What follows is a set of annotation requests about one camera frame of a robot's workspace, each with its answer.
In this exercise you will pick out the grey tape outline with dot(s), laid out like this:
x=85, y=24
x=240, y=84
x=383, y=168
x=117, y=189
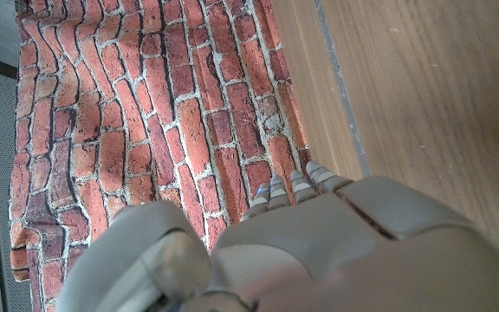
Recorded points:
x=340, y=82

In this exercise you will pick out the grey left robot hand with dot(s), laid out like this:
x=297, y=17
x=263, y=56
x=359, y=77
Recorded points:
x=327, y=242

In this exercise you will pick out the red brick print backdrop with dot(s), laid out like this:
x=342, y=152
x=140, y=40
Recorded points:
x=154, y=108

